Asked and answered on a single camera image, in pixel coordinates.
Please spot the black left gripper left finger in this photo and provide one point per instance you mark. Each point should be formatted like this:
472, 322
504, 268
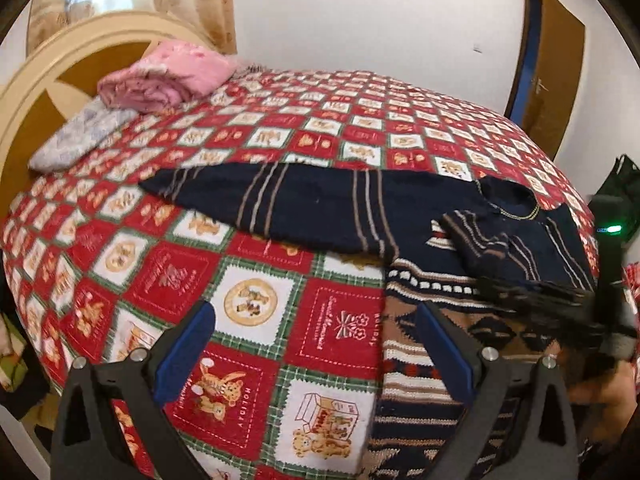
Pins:
87, 442

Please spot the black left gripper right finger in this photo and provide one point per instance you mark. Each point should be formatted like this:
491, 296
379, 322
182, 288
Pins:
541, 443

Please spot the brown patterned knit sweater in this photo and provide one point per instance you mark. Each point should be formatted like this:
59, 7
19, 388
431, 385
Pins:
415, 414

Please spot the navy striped knit sweater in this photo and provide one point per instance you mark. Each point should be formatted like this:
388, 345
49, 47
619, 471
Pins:
496, 225

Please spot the person's right hand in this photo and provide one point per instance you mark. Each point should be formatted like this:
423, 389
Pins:
615, 393

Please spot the red christmas patchwork bedspread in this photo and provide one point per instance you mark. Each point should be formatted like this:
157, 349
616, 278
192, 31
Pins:
287, 386

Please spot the black bag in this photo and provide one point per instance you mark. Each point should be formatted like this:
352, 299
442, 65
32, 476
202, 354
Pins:
623, 182

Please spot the grey floral pillow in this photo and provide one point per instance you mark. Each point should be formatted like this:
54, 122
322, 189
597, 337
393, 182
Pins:
80, 135

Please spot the brown wooden door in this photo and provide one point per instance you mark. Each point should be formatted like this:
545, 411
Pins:
547, 73

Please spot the pink folded blanket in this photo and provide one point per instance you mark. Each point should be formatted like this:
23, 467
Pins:
173, 73

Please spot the cream wooden headboard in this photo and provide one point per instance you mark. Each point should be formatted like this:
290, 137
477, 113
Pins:
59, 78

